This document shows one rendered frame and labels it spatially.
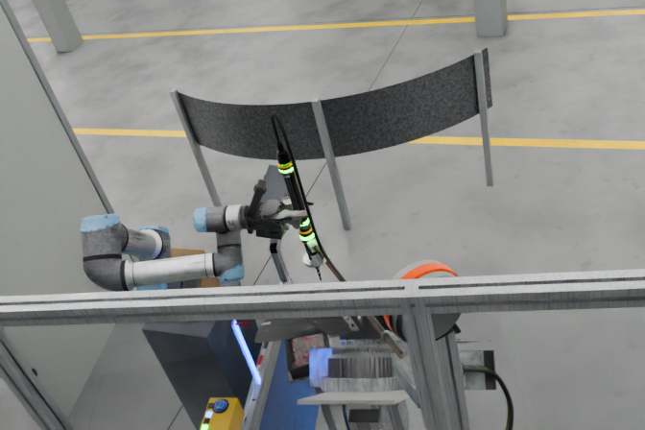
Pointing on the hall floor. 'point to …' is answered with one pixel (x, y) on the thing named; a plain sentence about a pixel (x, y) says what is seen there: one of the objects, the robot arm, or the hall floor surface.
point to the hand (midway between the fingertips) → (307, 206)
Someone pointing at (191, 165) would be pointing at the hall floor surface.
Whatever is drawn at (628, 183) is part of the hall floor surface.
